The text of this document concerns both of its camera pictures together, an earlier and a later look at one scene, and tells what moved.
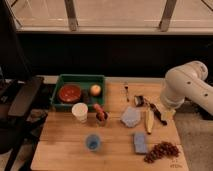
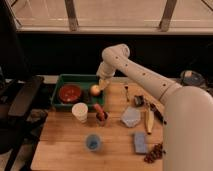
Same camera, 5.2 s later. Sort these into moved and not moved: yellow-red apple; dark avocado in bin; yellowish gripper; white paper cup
Moved: yellowish gripper
Not moved: white paper cup; dark avocado in bin; yellow-red apple
